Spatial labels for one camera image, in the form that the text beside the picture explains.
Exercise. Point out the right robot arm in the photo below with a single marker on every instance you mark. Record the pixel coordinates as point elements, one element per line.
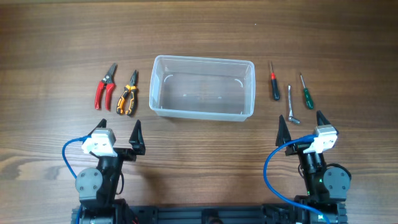
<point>326,184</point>

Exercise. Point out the silver socket wrench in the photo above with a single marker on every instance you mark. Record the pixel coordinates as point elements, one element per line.
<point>291,117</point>

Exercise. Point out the orange black needle-nose pliers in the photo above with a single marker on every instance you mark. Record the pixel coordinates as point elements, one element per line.
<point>127,101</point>

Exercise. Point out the red handled cutting pliers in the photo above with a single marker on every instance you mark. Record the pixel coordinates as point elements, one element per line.
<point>106,84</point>

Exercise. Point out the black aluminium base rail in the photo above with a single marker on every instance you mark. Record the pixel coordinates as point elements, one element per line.
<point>158,215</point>

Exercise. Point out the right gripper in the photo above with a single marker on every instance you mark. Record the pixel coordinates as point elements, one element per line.
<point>283,135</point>

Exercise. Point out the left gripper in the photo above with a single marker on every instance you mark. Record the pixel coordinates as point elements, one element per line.
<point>136,140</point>

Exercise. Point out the clear plastic container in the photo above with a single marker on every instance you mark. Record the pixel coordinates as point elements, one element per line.
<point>202,88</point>

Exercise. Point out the green handled screwdriver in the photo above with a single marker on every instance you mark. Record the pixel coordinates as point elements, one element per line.
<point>308,99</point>

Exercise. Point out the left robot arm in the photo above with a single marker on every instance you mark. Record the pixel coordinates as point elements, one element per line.
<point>98,186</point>

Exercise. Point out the red black screwdriver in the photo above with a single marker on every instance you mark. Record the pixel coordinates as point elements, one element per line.
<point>274,85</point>

